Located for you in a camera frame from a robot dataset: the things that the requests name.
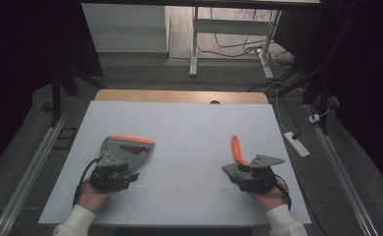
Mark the grey dustpan with orange edge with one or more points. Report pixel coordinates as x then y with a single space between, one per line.
120 160

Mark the aluminium rail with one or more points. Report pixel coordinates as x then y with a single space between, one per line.
343 183
25 183

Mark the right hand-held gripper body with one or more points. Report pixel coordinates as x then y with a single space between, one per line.
261 178

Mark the dark curtain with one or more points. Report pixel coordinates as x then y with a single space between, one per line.
21 65
372 82

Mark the white cabinet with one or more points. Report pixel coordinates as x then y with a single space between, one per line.
125 29

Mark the pile of red beans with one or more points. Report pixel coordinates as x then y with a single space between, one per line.
134 149

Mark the white desk frame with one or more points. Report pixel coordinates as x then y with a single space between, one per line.
233 27

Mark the person's right hand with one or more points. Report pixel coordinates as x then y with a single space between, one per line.
269 198

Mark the black stand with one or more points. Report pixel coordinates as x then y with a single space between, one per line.
57 95
320 88

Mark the person's left hand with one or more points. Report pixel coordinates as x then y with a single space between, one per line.
94 198

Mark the white power strip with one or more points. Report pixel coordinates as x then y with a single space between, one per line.
296 144

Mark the small white adapter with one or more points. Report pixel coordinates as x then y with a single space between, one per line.
314 118

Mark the white table cover board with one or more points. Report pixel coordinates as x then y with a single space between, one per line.
185 196

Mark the wooden table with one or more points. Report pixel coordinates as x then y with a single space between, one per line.
179 96

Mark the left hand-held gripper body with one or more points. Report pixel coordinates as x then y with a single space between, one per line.
108 182

